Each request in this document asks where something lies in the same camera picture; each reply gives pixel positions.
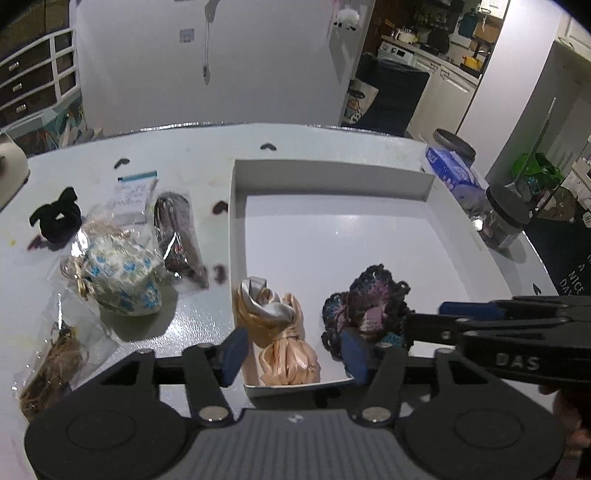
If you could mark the peach satin scrunchie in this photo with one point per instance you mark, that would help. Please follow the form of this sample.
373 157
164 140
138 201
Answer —
286 355

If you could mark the white paper packet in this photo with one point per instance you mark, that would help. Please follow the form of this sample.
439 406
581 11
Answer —
131 196

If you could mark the white washing machine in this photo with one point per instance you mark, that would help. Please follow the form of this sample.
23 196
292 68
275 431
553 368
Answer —
395 53

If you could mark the dark blue covered chair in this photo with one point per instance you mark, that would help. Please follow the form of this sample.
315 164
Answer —
397 97

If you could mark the green plant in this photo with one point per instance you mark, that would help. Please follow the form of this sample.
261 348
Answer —
535 168

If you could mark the sheep plush toy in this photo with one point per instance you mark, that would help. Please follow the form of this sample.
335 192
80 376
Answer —
346 18

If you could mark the yellow pot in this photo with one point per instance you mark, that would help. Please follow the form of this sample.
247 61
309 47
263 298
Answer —
473 62

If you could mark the teal printed cloth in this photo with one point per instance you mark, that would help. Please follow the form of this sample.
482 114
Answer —
46 129

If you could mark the blue tissue packet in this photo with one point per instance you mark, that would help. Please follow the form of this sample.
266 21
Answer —
450 168

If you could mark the white cardboard box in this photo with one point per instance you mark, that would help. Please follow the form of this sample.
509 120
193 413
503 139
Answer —
351 230

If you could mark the black velvet bow scrunchie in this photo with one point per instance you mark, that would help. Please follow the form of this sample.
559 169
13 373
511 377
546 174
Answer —
57 228

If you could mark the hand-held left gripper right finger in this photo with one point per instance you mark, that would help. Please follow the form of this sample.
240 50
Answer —
355 357

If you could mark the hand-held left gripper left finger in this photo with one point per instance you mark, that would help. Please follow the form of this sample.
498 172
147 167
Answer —
233 355

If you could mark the bagged dark brown scrunchie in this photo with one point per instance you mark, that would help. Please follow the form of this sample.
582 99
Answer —
178 221

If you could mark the bagged blue floral scrunchie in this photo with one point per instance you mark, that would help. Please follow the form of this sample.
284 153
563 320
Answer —
124 272

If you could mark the white refrigerator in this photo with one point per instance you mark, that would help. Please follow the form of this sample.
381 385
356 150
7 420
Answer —
554 92

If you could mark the glass jar with black lid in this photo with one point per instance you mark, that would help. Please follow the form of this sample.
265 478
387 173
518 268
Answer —
503 203

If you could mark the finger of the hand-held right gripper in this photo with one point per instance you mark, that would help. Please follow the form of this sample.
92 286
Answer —
466 309
429 330

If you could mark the dark floor mat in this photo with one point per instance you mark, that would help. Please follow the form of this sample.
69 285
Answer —
563 258

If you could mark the dark round container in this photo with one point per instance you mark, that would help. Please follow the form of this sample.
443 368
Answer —
455 143

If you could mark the white kitchen counter cabinet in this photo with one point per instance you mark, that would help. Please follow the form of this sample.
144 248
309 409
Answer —
443 97

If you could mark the wall switch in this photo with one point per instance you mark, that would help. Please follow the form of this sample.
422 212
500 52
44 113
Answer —
186 35

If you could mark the cartoon print tote bag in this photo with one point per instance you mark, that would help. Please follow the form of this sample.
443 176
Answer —
360 104

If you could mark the purple crocheted scrunchie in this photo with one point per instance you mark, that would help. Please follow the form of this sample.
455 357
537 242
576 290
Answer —
364 295

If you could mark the white drawer cabinet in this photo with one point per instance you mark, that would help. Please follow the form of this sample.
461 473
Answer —
27 78

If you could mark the cream rounded appliance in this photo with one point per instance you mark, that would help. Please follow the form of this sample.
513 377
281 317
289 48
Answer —
11 170

